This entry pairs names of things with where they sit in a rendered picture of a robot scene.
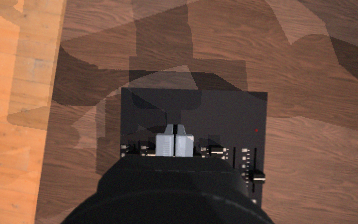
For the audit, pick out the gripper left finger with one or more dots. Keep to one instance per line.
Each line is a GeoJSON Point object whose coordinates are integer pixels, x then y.
{"type": "Point", "coordinates": [165, 142]}

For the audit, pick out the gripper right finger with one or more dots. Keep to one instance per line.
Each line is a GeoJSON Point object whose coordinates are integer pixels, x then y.
{"type": "Point", "coordinates": [183, 142]}

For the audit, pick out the black lighting desk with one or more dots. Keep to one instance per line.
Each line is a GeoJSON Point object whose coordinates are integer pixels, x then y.
{"type": "Point", "coordinates": [225, 124]}

